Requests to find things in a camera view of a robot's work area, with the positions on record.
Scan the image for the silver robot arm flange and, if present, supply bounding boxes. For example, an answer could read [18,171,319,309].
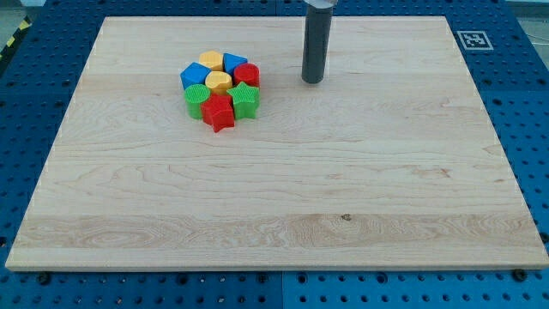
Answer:
[303,0,338,9]

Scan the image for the green star block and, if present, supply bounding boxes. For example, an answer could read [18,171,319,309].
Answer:
[227,82,260,119]

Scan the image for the red star block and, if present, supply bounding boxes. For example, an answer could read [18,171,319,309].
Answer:
[201,94,235,132]

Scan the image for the red cylinder block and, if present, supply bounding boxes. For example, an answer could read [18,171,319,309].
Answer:
[233,63,260,88]

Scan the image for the yellow heart block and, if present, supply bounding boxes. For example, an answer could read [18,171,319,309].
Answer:
[205,71,232,95]

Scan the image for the green cylinder block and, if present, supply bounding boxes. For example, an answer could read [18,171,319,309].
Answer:
[184,84,211,119]

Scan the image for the blue triangle block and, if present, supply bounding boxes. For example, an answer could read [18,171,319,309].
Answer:
[223,53,248,76]

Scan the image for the yellow hexagon block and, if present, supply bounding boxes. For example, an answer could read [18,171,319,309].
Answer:
[199,51,224,71]

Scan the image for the blue cube block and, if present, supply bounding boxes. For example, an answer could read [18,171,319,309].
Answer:
[180,62,211,89]

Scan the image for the light wooden board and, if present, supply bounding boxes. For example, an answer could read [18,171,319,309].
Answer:
[6,16,548,272]

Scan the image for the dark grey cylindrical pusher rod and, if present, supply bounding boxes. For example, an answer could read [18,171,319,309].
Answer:
[301,4,334,84]

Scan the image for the white fiducial marker tag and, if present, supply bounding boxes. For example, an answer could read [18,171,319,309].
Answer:
[457,30,493,51]

